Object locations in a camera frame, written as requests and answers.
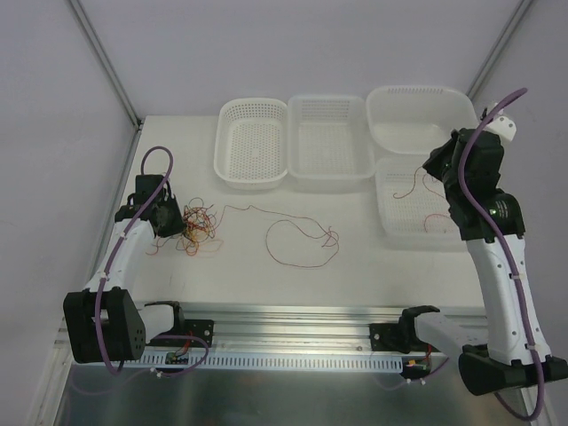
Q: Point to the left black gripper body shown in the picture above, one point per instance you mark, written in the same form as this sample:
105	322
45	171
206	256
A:
170	217

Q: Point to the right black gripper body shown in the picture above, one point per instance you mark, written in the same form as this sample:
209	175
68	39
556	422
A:
444	161

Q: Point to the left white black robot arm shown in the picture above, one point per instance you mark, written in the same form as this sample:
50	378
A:
104	309

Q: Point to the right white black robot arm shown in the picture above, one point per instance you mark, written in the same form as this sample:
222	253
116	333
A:
515	353

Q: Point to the solid white tub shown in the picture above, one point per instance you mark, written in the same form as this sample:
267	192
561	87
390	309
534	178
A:
406	119

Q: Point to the large perforated white basket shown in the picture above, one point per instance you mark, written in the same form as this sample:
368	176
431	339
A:
412	206

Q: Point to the rounded perforated white basket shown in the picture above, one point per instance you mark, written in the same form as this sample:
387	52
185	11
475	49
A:
251	141

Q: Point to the translucent middle white basket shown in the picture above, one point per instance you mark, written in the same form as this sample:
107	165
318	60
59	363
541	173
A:
329	147

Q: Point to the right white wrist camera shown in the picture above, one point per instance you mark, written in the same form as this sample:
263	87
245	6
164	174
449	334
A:
502	126

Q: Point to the right aluminium frame post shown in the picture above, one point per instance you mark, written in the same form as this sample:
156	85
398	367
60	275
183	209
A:
498	48

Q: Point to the aluminium frame post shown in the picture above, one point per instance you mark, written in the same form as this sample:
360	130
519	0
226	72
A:
498	48
93	40

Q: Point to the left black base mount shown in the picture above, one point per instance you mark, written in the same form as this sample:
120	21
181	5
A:
201	328

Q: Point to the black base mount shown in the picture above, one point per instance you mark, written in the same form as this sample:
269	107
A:
387	337
201	328

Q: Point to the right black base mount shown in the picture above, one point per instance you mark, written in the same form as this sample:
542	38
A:
387	337

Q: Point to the white slotted cable duct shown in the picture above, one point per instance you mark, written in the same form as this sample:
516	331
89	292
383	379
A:
360	363

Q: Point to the left aluminium frame post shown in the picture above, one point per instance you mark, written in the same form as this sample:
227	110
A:
93	40

